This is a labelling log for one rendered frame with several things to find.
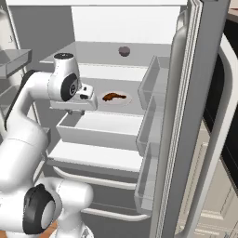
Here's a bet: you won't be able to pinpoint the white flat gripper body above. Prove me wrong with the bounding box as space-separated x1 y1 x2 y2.
49 91 99 112

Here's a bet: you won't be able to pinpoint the white fridge crisper drawer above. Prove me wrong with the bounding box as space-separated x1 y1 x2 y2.
56 110 147 152

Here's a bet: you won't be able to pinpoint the brown chicken drumstick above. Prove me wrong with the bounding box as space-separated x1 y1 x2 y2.
101 91 127 102

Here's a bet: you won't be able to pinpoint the clear fridge door bin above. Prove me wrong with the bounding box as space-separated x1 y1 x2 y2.
137 55 172 112
134 141 161 216
135 95 165 157

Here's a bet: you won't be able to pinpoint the grey fridge door bin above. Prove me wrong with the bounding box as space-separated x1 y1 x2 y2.
0 48 33 79

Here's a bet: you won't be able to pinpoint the grey fridge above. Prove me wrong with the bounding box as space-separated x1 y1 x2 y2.
0 0 191 238

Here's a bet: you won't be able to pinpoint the grey left fridge door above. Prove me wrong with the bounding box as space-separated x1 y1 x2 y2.
0 0 33 140

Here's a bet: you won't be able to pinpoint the grey fridge door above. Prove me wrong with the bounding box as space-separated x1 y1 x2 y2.
150 0 232 238
0 0 33 140

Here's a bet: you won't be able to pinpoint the grey right fridge door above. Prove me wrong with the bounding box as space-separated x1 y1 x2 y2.
150 0 232 238

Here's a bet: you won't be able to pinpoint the white round plate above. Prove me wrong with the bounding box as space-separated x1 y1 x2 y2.
97 89 134 107

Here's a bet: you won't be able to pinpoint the dark purple round fruit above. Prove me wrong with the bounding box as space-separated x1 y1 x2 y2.
118 46 131 58

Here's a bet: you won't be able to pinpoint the beige cupboards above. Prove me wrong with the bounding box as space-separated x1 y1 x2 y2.
175 120 238 238

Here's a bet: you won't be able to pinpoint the grey freezer drawer handle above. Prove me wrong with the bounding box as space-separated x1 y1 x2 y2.
81 206 152 222
51 165 138 191

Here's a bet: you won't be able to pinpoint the grey curved fridge door handle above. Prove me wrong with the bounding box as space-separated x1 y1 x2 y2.
181 33 238 238

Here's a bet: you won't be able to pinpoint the black wall oven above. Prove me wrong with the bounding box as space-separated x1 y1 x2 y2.
203 18 238 189

